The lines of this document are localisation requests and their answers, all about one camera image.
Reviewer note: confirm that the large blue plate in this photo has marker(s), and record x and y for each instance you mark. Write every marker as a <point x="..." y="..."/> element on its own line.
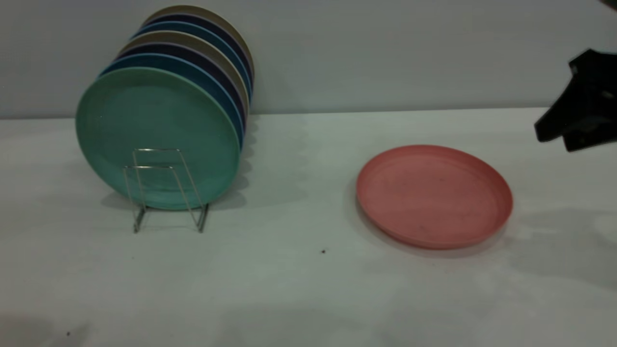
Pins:
<point x="159" y="60"/>

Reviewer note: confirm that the large beige plate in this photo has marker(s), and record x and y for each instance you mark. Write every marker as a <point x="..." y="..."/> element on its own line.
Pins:
<point x="173" y="37"/>

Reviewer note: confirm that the green plate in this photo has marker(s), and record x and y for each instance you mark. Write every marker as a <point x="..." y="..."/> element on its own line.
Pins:
<point x="159" y="120"/>

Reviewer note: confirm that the large dark purple plate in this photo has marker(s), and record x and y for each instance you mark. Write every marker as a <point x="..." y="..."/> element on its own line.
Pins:
<point x="164" y="48"/>

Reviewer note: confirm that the pink plate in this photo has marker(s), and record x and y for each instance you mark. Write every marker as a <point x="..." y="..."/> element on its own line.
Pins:
<point x="434" y="197"/>

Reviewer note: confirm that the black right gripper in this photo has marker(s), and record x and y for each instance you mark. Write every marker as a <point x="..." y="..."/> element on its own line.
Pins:
<point x="600" y="77"/>

